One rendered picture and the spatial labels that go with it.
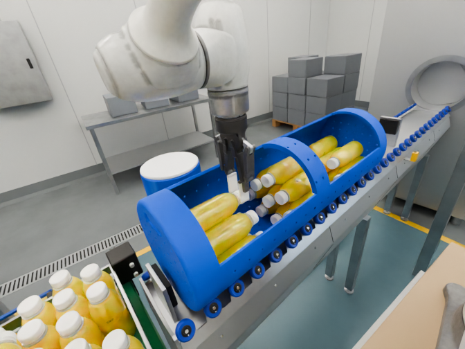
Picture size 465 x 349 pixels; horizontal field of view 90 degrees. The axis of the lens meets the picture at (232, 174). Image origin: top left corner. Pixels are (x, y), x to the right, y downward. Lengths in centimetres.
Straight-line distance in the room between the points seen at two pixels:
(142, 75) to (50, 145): 360
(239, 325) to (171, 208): 38
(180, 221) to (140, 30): 32
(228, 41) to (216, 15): 4
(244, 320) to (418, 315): 39
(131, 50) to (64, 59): 344
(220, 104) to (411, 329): 51
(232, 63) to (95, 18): 347
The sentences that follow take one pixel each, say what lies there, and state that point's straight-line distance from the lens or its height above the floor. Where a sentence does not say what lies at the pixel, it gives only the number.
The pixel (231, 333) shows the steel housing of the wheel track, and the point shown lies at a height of 86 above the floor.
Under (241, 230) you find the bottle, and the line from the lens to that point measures 59.
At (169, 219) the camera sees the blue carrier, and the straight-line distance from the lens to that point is 48.
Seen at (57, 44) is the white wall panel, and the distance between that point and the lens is 383.
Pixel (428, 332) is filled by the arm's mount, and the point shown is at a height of 108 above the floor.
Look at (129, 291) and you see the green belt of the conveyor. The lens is 84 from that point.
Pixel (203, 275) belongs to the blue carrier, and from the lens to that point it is 49.
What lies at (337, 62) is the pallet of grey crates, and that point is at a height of 110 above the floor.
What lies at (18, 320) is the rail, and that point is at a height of 97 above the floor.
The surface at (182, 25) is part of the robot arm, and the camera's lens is 37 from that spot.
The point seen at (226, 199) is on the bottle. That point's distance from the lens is 60.
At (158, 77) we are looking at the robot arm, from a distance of 40.
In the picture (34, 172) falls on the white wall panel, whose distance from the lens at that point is 409.
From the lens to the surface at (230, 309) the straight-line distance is 68.
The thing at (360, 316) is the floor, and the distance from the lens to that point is 182.
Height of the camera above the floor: 150
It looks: 29 degrees down
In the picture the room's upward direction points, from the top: 7 degrees counter-clockwise
